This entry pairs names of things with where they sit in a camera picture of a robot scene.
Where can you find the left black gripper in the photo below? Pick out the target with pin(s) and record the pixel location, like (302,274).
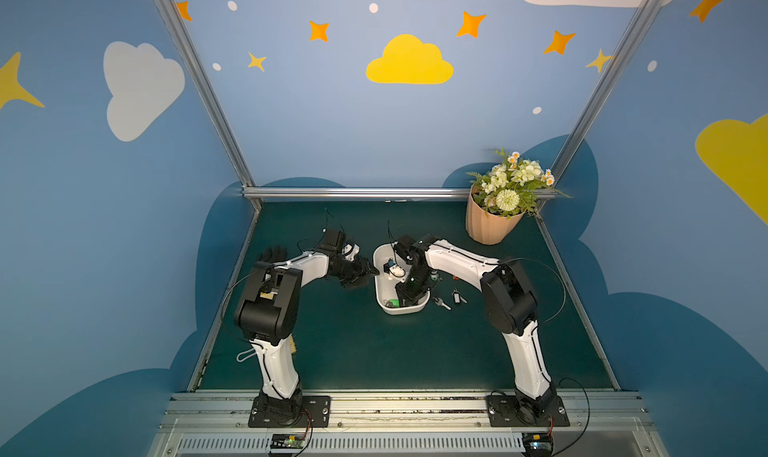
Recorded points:
(355,268)

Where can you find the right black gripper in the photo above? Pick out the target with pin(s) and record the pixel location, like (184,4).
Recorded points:
(413,280)

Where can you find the white oval storage box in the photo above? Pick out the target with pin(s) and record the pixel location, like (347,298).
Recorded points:
(386,285)

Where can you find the black tag key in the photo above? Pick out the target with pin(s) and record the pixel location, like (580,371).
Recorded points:
(458,298)

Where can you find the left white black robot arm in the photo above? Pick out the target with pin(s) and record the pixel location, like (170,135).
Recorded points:
(268,308)

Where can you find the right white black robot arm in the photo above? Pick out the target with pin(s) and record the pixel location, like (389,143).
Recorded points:
(510,304)

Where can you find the pink ribbed flower pot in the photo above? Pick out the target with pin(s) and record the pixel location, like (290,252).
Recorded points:
(486,228)

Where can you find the black glove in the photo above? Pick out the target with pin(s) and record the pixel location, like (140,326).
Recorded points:
(273,255)

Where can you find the white green artificial flowers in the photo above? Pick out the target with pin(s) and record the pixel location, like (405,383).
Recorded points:
(510,188)

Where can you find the left green circuit board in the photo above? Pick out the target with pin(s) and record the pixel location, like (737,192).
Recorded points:
(286,442)

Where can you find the green circuit board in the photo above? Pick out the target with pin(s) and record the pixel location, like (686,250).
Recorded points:
(286,442)
(537,444)

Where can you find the right green circuit board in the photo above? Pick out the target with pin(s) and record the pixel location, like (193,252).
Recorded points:
(537,444)

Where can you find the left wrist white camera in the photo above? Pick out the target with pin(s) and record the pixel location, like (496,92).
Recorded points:
(350,252)

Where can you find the wrist white camera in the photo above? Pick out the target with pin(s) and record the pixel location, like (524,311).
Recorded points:
(393,269)
(350,252)

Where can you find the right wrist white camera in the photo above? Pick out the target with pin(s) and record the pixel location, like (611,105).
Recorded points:
(393,269)

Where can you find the rear aluminium frame bar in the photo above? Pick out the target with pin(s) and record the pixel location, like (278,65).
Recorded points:
(377,194)

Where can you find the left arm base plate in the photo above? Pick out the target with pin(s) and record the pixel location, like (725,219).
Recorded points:
(268,412)

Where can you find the front aluminium rail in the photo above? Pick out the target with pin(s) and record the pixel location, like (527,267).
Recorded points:
(407,423)

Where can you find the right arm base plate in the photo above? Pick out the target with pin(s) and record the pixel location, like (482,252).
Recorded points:
(511,411)

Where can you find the left aluminium frame post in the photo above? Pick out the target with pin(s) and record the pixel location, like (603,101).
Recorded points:
(176,27)

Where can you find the aluminium frame post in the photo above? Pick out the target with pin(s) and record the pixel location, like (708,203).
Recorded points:
(639,25)
(176,27)

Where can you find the right aluminium frame post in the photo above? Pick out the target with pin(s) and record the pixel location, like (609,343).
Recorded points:
(639,25)

